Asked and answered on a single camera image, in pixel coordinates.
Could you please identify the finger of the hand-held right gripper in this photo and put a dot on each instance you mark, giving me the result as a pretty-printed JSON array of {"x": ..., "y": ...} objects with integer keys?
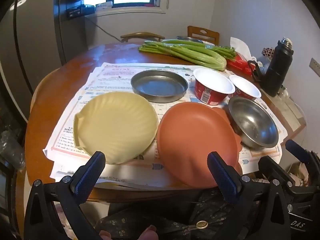
[
  {"x": 273, "y": 167},
  {"x": 296, "y": 148}
]

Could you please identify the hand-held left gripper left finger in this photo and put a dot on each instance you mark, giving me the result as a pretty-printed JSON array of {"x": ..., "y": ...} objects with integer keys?
[{"x": 90, "y": 177}]

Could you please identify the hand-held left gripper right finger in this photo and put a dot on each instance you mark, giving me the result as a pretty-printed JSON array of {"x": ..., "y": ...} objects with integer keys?
[{"x": 222, "y": 177}]

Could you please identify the orange shell-shaped plate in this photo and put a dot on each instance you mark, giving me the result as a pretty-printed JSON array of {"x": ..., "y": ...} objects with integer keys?
[{"x": 195, "y": 140}]

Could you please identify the stainless steel bowl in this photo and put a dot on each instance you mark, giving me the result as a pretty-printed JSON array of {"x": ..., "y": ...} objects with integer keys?
[{"x": 252, "y": 122}]

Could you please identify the yellow shell-shaped plate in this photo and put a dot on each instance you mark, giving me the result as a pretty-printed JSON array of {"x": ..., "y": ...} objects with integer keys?
[{"x": 117, "y": 127}]

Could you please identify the red paper bowl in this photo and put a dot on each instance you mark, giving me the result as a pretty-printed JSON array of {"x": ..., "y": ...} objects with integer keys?
[
  {"x": 212, "y": 80},
  {"x": 246, "y": 87}
]

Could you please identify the round metal plate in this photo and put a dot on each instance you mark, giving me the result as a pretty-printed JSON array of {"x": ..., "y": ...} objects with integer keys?
[{"x": 160, "y": 86}]

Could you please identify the person's left hand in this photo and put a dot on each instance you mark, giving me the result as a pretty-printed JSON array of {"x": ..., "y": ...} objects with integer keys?
[{"x": 148, "y": 233}]

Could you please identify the black thermos bottle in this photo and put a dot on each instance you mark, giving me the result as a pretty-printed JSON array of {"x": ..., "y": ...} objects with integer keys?
[{"x": 277, "y": 72}]

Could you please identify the clear plastic bag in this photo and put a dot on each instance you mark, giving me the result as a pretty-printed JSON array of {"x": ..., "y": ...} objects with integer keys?
[{"x": 10, "y": 147}]

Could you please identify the printed newspaper sheets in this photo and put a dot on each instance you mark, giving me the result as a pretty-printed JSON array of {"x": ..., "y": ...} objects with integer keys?
[{"x": 112, "y": 80}]

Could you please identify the brown dotted object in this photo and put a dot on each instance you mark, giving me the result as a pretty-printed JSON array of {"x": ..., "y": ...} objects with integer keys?
[{"x": 268, "y": 52}]

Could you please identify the red packet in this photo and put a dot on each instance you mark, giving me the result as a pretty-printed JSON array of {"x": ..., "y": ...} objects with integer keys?
[{"x": 240, "y": 63}]

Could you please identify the light wooden chair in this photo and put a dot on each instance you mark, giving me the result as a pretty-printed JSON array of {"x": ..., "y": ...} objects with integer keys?
[{"x": 40, "y": 85}]

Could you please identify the celery bunch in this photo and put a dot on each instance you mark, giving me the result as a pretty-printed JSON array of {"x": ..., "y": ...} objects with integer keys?
[{"x": 200, "y": 55}]

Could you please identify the metal basin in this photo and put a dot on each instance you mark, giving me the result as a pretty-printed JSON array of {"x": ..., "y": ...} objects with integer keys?
[{"x": 188, "y": 38}]

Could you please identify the grey refrigerator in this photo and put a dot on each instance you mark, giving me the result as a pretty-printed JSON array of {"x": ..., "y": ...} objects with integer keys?
[{"x": 37, "y": 42}]

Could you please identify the square-back wooden chair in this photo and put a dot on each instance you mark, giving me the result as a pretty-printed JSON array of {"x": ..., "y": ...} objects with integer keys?
[{"x": 202, "y": 32}]

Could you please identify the curved-back wooden chair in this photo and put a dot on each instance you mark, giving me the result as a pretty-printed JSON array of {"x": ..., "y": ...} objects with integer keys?
[{"x": 142, "y": 35}]

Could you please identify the black box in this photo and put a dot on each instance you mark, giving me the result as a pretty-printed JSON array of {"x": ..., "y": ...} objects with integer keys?
[{"x": 80, "y": 11}]

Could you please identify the white box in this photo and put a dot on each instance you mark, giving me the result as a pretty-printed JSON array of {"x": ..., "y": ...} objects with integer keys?
[{"x": 104, "y": 5}]

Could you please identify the small bottle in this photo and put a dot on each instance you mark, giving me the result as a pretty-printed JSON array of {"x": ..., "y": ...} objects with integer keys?
[{"x": 156, "y": 2}]

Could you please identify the wall socket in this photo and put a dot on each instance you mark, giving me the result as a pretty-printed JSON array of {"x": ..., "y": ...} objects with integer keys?
[{"x": 315, "y": 67}]

